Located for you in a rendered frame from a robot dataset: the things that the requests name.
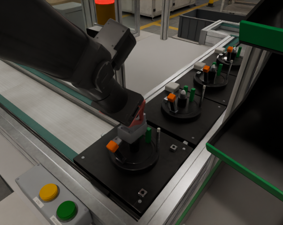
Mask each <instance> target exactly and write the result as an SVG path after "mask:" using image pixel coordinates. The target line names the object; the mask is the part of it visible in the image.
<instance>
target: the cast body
mask: <svg viewBox="0 0 283 225"><path fill-rule="evenodd" d="M135 120H139V114H138V115H137V117H136V118H135ZM146 131H147V120H146V114H145V113H144V120H143V122H142V124H140V125H135V126H132V127H130V128H128V127H126V126H124V125H122V124H121V126H119V127H118V137H119V138H121V139H123V140H124V141H126V142H128V143H130V144H132V143H133V142H134V141H135V140H137V139H138V138H139V137H140V136H142V135H143V134H144V133H145V132H146Z"/></svg>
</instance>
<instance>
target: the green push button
mask: <svg viewBox="0 0 283 225"><path fill-rule="evenodd" d="M75 213H76V205H75V203H74V202H72V201H69V200H68V201H65V202H63V203H61V204H60V205H59V207H58V208H57V215H58V217H59V219H61V220H64V221H65V220H69V219H71V218H72V217H73V216H74V215H75Z"/></svg>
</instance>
